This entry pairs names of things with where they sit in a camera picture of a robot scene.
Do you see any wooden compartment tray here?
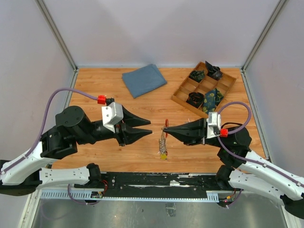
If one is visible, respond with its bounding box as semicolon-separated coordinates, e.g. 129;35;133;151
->
171;62;237;118

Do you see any dark green rolled tie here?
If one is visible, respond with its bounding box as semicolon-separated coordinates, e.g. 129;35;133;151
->
189;70;205;83

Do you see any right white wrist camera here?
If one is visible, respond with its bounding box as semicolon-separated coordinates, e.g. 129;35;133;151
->
207;112;221;139

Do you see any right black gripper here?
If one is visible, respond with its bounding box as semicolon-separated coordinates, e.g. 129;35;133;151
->
163;117;226;148

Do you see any metal key organizer red handle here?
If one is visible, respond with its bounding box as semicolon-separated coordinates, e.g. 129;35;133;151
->
158;119;169;160

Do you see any black orange rolled tie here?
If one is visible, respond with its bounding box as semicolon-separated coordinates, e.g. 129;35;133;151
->
186;92;204;108

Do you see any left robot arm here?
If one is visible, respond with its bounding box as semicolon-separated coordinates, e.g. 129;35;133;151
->
0;103;152;196

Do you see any blue yellow floral tie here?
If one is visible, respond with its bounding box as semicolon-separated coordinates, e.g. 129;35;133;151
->
202;88;224;114

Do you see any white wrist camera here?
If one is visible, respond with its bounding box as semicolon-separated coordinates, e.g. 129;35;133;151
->
101;102;124;133
207;112;221;139

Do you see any folded blue cloth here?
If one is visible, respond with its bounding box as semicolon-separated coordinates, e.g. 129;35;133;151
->
122;64;167;98

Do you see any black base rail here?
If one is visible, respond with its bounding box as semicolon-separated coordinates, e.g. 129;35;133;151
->
73;171;238;200

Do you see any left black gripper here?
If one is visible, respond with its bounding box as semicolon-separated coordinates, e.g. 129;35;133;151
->
77;104;154;146

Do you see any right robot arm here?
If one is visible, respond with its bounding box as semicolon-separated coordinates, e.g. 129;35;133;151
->
163;117;304;219

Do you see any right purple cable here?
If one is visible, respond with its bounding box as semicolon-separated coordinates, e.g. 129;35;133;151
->
217;101;304;188

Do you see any dark navy rolled tie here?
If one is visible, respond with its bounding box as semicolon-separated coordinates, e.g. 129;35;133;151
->
205;61;223;81

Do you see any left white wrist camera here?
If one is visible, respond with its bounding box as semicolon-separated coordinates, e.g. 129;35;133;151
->
101;102;124;133

